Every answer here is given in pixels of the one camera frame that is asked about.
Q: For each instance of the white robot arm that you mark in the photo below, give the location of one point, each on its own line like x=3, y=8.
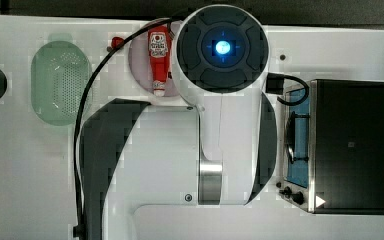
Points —
x=215, y=145

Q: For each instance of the black toaster oven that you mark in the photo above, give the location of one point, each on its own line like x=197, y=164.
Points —
x=333, y=147

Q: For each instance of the grey oval plate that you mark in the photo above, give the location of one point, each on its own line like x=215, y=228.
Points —
x=139, y=64

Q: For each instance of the small red strawberry toy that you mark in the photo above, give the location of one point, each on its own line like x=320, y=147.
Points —
x=116, y=41

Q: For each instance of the red ketchup bottle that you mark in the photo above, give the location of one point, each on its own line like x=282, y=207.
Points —
x=159, y=44

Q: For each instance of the green perforated colander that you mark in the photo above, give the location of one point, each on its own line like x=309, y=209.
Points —
x=59, y=73

